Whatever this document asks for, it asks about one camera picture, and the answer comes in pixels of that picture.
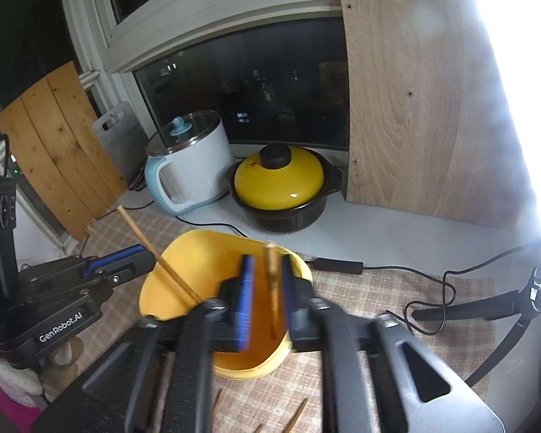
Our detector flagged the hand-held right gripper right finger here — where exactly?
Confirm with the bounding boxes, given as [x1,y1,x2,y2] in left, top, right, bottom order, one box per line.
[280,254,512,433]

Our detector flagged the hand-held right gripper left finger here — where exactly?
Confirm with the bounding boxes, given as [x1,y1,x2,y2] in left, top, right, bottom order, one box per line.
[31,255,255,433]

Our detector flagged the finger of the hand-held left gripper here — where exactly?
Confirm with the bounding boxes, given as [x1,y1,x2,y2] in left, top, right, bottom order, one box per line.
[26,244,148,295]
[31,252,158,326]

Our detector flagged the yellow plastic container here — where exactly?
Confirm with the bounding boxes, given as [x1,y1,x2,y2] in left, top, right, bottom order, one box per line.
[138,229,314,379]

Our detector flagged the plaid tablecloth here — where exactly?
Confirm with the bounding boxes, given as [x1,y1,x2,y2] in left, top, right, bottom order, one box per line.
[40,210,497,433]

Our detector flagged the black scissors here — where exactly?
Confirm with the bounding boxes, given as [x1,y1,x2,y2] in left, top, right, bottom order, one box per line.
[127,167,149,191]

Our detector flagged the black clay pot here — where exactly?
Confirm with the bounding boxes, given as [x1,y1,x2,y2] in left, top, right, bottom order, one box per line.
[225,156,346,234]

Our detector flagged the yellow pot lid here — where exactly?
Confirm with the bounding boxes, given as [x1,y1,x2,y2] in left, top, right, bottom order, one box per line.
[233,144,326,210]

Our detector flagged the grey cutting board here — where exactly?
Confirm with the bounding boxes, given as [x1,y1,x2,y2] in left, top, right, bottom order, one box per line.
[92,101,149,181]

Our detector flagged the white and blue electric cooker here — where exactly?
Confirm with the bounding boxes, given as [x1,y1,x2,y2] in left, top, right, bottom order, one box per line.
[144,117,235,216]

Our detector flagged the wooden plank board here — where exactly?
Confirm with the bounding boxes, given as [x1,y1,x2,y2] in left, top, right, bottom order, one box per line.
[0,62,127,241]

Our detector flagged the glass cooker lid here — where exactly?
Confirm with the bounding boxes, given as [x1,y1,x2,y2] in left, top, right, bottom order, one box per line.
[145,110,221,158]

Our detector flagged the black tripod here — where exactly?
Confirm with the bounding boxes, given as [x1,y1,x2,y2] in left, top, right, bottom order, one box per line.
[410,265,541,393]

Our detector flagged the light plywood panel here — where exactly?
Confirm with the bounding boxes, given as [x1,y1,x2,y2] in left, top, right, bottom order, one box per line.
[334,0,524,231]

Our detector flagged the black power adapter with cable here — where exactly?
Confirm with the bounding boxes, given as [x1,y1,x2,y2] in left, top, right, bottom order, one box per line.
[313,239,541,337]

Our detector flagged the beige textured post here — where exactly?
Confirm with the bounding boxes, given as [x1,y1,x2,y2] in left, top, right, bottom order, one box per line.
[40,337,84,393]

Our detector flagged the black cooker cable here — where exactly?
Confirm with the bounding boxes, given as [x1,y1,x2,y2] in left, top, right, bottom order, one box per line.
[176,214,250,238]

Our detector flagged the white window frame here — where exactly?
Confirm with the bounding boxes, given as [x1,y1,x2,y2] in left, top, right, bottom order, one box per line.
[58,0,343,73]

